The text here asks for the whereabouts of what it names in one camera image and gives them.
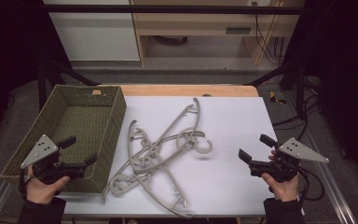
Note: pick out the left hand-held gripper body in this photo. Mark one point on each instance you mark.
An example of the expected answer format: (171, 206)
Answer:
(40, 149)

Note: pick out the black horizontal frame bar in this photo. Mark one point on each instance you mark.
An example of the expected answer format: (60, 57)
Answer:
(167, 9)

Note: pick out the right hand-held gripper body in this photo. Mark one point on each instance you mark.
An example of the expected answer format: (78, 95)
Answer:
(295, 151)

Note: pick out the white table cover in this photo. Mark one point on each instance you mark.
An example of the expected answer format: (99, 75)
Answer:
(230, 174)

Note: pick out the green woven basket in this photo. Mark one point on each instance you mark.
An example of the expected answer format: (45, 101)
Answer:
(84, 124)

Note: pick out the yellow and black floor object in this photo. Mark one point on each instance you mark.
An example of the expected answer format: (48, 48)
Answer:
(275, 98)

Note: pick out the black metal stand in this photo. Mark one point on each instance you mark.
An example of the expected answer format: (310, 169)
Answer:
(45, 81)
(298, 87)

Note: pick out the person's left hand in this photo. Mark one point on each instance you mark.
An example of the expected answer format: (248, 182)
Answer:
(42, 193)

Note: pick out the light wooden desk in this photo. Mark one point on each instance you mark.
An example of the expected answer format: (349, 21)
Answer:
(195, 23)

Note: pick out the grey plastic clothes hanger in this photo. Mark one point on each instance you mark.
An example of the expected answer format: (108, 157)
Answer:
(141, 161)
(138, 169)
(167, 139)
(198, 115)

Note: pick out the white cabinet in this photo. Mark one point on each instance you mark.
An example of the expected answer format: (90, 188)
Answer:
(96, 37)

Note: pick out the person's right hand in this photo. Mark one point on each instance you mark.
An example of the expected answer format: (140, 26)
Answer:
(284, 189)

